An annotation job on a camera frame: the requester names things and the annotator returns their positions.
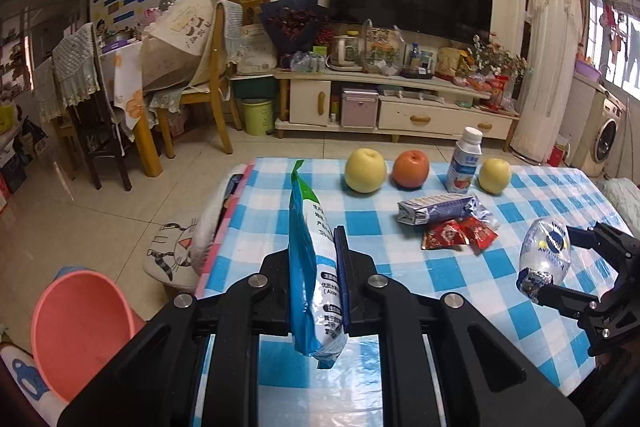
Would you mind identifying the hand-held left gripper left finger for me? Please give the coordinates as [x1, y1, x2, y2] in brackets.
[57, 247, 296, 427]

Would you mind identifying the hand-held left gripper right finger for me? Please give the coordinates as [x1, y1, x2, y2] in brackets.
[332, 226, 586, 427]

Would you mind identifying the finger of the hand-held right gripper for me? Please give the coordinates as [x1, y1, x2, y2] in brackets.
[537, 282, 601, 320]
[567, 222, 640, 269]

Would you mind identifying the blue cartoon print packet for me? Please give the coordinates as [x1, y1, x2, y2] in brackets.
[289, 159, 348, 370]

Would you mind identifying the clear plastic wrapper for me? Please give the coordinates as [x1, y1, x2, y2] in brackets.
[517, 216, 572, 305]

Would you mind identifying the pink plastic bin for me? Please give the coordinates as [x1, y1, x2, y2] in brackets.
[31, 269, 147, 403]

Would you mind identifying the blue checked tablecloth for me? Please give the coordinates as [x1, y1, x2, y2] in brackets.
[195, 157, 635, 427]

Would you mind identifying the washing machine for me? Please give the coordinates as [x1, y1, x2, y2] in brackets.
[575, 82, 627, 178]

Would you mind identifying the large yellow apple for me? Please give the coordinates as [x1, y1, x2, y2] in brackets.
[344, 148, 388, 194]

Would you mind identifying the purple and silver wrapper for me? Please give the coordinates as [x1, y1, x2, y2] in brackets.
[397, 194, 502, 230]

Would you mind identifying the small yellow apple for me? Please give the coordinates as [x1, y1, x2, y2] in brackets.
[479, 158, 512, 195]

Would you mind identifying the cat print cushion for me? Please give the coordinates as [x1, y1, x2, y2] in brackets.
[142, 217, 201, 293]

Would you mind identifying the red apple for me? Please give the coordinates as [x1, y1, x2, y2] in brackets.
[392, 150, 431, 189]

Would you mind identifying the white yogurt bottle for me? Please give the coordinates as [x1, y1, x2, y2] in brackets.
[445, 127, 483, 194]

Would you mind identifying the purple plastic basin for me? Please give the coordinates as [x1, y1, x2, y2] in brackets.
[574, 59, 603, 84]

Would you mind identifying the pink metal case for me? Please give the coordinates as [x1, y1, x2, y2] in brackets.
[341, 88, 380, 128]

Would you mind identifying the red bag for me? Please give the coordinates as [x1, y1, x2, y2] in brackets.
[487, 75, 512, 110]

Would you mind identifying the cream television cabinet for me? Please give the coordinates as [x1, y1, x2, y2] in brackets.
[274, 69, 521, 142]

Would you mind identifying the green waste bin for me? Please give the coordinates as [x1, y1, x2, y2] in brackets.
[241, 98, 276, 136]

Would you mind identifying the lace covered air conditioner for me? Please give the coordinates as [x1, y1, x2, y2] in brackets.
[512, 0, 583, 165]

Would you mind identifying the blue grey stool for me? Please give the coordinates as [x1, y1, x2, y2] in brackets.
[52, 265, 98, 281]

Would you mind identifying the dried flower bunch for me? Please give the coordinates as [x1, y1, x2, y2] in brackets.
[470, 34, 527, 80]

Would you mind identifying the dark green basin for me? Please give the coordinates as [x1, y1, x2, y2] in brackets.
[232, 77, 278, 100]

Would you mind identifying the pack of small bottles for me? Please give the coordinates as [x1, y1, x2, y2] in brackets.
[290, 51, 328, 72]

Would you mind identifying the yellow snack bag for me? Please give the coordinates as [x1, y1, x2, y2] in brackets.
[435, 48, 471, 82]

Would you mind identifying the white sack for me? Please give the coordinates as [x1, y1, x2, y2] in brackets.
[237, 25, 278, 75]

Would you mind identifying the dark wooden chair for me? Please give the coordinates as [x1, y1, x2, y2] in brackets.
[52, 23, 133, 192]

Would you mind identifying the dark wrapped flower bouquet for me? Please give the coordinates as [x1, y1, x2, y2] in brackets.
[259, 0, 331, 58]

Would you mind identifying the orange print table cloth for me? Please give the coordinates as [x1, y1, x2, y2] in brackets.
[112, 44, 151, 130]

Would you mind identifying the white and blue cloth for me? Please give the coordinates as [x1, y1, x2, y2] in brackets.
[0, 342, 68, 427]

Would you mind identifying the grey knitted chair cover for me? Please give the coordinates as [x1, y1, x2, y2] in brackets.
[215, 0, 244, 54]

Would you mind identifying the cream cartoon print cloth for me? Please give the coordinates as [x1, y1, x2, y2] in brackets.
[137, 0, 223, 90]

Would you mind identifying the grey lace chair cover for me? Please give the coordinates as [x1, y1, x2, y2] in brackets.
[52, 23, 101, 96]

